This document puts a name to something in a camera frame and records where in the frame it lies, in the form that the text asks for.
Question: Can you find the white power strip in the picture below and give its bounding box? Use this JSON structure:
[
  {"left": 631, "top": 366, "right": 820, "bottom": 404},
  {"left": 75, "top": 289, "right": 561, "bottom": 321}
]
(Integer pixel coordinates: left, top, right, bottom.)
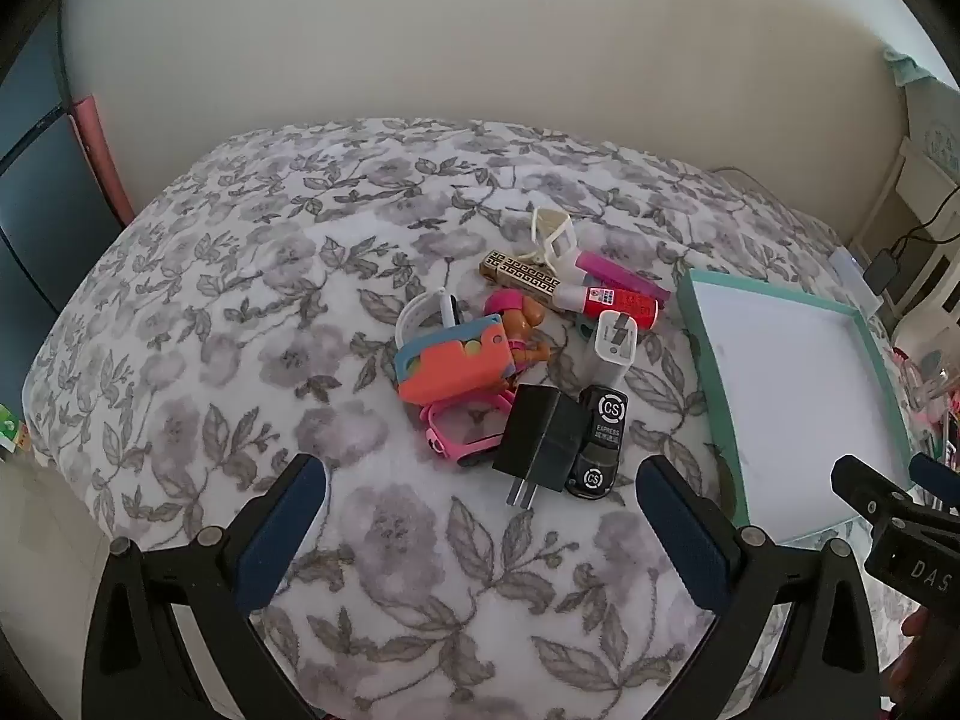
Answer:
[{"left": 829, "top": 247, "right": 886, "bottom": 316}]

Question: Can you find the floral grey white blanket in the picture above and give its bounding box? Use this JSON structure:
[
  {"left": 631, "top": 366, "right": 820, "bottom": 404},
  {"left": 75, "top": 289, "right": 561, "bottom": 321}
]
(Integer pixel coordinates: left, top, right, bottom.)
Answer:
[{"left": 22, "top": 118, "right": 923, "bottom": 720}]

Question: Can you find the green packet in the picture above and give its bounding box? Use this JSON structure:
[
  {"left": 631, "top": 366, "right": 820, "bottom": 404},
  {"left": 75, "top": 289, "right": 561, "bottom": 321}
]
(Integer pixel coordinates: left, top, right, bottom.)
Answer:
[{"left": 0, "top": 405, "right": 27, "bottom": 458}]

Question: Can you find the pink pole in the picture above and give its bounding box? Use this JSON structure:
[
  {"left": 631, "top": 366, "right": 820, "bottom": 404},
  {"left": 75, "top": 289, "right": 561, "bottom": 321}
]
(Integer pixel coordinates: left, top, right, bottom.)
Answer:
[{"left": 69, "top": 96, "right": 136, "bottom": 230}]

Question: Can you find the gold black patterned lighter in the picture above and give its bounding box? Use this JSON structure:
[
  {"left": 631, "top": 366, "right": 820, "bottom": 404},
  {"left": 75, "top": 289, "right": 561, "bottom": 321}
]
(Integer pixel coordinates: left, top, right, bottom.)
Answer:
[{"left": 480, "top": 247, "right": 562, "bottom": 307}]

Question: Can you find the teal cloth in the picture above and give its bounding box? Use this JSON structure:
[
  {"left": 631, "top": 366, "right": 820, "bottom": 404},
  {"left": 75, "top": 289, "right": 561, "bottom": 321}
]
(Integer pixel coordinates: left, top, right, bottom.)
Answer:
[{"left": 883, "top": 45, "right": 935, "bottom": 87}]

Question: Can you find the orange blue toy case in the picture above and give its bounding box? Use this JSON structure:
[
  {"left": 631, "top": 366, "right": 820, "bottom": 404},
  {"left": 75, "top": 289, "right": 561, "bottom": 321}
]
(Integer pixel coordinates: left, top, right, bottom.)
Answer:
[{"left": 395, "top": 317, "right": 517, "bottom": 402}]

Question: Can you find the pink brown toy doll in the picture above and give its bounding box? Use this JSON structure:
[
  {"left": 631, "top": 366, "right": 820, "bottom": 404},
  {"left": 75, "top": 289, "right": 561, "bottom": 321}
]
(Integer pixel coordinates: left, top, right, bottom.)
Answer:
[{"left": 484, "top": 290, "right": 552, "bottom": 372}]

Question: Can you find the dark blue cabinet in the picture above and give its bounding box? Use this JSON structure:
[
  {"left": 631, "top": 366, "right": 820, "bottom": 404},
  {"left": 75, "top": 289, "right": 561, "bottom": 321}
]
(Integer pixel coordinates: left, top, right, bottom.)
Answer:
[{"left": 0, "top": 11, "right": 125, "bottom": 316}]

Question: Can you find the person's right hand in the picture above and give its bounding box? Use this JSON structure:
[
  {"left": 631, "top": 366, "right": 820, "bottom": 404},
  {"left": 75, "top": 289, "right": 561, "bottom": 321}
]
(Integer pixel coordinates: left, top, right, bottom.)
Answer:
[{"left": 887, "top": 610, "right": 935, "bottom": 710}]

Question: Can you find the black toy car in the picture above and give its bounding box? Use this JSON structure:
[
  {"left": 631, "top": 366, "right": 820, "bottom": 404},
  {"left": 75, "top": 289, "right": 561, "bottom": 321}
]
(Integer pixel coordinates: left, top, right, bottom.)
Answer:
[{"left": 565, "top": 384, "right": 629, "bottom": 500}]

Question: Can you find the thin grey cable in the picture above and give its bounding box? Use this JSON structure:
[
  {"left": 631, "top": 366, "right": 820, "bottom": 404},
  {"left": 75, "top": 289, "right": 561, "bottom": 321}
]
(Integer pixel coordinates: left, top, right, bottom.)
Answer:
[{"left": 709, "top": 165, "right": 785, "bottom": 200}]

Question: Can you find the pink wrist watch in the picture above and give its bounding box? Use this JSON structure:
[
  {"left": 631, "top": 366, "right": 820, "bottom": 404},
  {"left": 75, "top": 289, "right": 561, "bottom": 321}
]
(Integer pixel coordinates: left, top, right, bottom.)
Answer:
[{"left": 420, "top": 386, "right": 517, "bottom": 470}]

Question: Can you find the white plastic clip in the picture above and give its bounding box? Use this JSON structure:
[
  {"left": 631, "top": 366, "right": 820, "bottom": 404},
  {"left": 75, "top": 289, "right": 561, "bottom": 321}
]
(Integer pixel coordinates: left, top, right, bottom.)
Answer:
[{"left": 520, "top": 208, "right": 580, "bottom": 271}]

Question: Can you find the black charger plug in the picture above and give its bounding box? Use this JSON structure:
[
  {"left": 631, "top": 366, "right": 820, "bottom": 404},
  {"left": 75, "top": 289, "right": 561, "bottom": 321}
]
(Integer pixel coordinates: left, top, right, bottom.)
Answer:
[{"left": 492, "top": 384, "right": 590, "bottom": 509}]

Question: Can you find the red white glue stick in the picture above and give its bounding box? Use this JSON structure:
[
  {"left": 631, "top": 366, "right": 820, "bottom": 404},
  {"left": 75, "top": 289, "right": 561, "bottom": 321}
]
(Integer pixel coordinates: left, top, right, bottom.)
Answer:
[{"left": 555, "top": 275, "right": 659, "bottom": 331}]

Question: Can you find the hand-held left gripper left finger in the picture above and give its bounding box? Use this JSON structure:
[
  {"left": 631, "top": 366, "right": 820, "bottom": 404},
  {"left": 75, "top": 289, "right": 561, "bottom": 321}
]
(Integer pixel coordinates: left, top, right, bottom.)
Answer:
[{"left": 82, "top": 454, "right": 327, "bottom": 720}]

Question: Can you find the black wall adapter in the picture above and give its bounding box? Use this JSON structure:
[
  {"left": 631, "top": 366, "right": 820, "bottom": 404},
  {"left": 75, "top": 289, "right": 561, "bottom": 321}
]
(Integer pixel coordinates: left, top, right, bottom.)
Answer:
[{"left": 862, "top": 249, "right": 905, "bottom": 293}]

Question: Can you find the white strap ring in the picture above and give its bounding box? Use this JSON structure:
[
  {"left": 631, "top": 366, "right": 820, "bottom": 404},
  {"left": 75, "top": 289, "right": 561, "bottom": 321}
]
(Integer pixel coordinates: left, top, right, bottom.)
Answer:
[{"left": 395, "top": 289, "right": 462, "bottom": 350}]

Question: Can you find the teal white box tray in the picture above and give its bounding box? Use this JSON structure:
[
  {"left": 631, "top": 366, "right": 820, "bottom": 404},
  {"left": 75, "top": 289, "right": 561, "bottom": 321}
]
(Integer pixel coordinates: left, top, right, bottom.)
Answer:
[{"left": 677, "top": 268, "right": 927, "bottom": 545}]

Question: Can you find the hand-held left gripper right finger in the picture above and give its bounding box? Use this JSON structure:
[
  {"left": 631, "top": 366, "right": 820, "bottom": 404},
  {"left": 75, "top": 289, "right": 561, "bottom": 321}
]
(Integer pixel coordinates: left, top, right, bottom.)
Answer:
[{"left": 636, "top": 454, "right": 882, "bottom": 720}]

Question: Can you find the white power adapter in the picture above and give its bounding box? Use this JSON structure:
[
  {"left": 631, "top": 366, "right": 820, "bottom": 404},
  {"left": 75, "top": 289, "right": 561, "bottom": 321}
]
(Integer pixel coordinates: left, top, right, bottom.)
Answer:
[{"left": 583, "top": 309, "right": 640, "bottom": 391}]

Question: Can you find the black cable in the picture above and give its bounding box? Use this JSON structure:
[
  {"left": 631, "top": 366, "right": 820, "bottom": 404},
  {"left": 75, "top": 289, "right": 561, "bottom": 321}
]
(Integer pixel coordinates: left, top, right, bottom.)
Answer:
[
  {"left": 919, "top": 187, "right": 960, "bottom": 230},
  {"left": 889, "top": 229, "right": 960, "bottom": 260}
]

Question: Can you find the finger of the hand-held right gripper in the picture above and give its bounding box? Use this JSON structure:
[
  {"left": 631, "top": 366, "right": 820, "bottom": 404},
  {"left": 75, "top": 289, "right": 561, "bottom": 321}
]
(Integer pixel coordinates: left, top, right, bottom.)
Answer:
[
  {"left": 909, "top": 454, "right": 960, "bottom": 517},
  {"left": 830, "top": 454, "right": 916, "bottom": 533}
]

